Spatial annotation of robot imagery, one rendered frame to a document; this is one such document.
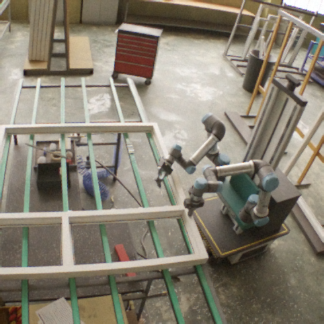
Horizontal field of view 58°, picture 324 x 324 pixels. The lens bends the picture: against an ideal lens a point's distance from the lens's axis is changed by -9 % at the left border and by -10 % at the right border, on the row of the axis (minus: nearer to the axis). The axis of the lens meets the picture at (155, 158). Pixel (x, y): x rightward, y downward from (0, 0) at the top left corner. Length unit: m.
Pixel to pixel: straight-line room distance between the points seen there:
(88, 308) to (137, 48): 4.35
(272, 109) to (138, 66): 3.49
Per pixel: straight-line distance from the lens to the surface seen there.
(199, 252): 2.08
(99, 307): 2.12
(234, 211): 2.71
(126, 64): 5.64
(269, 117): 2.56
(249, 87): 6.55
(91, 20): 8.98
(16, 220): 2.18
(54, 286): 1.98
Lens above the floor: 2.59
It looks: 39 degrees down
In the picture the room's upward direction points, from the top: 12 degrees clockwise
